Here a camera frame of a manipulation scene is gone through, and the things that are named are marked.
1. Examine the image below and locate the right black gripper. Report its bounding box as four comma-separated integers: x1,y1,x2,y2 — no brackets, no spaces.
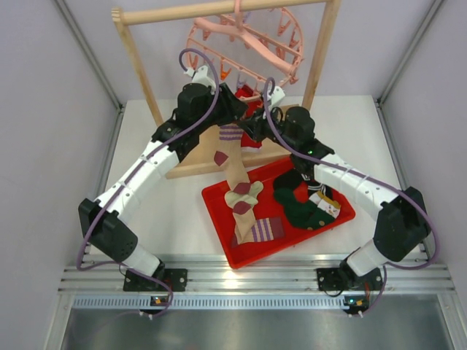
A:
239,104,298,154

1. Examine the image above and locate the wooden hanger rack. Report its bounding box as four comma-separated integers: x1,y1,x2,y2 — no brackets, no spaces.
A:
112,1,341,179

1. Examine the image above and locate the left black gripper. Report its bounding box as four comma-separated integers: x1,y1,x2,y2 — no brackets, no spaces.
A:
194,82,247,133

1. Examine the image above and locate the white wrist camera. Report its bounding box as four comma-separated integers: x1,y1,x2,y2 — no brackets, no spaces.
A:
264,86,285,109
184,65,218,90

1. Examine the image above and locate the pink round clip hanger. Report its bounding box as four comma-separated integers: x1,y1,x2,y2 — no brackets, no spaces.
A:
186,7,304,97

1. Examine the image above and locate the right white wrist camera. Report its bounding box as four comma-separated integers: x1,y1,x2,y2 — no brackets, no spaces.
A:
264,86,285,109

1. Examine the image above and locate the red sock on hanger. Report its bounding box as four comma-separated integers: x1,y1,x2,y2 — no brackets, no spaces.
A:
235,84,263,152

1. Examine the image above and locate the white patterned sock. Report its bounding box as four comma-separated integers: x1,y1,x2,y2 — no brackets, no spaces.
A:
309,191,341,219

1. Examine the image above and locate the beige purple striped sock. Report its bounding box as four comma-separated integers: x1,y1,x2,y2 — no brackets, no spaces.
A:
214,124,251,195

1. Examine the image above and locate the cream yellow sock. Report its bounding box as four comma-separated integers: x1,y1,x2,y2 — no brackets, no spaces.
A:
224,181,264,209

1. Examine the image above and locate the aluminium mounting rail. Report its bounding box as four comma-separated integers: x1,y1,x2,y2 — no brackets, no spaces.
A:
58,255,460,313

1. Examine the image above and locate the dark green sock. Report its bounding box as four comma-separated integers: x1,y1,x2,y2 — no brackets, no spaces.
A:
273,168,338,230

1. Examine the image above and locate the purple clip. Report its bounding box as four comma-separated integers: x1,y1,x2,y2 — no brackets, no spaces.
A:
236,73,247,90

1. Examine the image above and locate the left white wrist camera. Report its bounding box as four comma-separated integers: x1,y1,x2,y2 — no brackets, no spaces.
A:
184,65,218,90

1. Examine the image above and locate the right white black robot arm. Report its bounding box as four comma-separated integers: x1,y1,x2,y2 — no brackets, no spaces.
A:
238,106,433,290

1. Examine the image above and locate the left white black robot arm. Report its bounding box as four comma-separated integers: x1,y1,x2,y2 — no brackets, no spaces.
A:
78,83,247,289

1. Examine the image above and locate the red plastic tray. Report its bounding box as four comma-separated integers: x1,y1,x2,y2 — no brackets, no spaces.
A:
201,157,355,269

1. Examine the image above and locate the black white striped sock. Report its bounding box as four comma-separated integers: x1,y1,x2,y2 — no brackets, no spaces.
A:
301,174,333,199

